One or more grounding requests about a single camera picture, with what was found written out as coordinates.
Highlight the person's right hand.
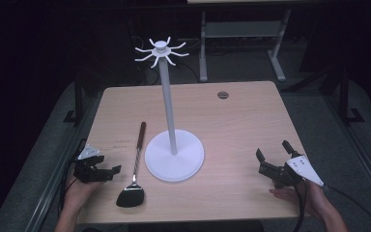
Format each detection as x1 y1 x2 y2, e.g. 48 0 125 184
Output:
269 179 331 220

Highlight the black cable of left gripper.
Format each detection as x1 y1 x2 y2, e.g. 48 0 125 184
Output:
57 138 89 209

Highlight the thin black cable of right gripper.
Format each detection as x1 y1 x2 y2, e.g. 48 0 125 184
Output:
322 184 371 232

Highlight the person's left hand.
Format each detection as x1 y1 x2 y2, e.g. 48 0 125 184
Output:
64 178 106 216

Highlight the white metal table frame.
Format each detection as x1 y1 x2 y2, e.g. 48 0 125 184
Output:
198 9 293 83

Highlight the thick black cable of right gripper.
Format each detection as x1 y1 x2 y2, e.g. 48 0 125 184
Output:
293 182 307 232

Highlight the white utensil rack stand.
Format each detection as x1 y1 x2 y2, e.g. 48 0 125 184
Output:
134 36 206 183

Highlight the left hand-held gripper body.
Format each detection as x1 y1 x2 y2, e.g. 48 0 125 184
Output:
72 144 114 185

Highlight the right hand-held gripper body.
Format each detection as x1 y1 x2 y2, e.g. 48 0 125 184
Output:
258 155 326 189

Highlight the black spatula with metal handle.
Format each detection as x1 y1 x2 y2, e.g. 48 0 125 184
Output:
115 121 147 208

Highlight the black metal stand leg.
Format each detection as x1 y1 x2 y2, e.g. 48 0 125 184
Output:
336 66 365 126
63 75 85 126

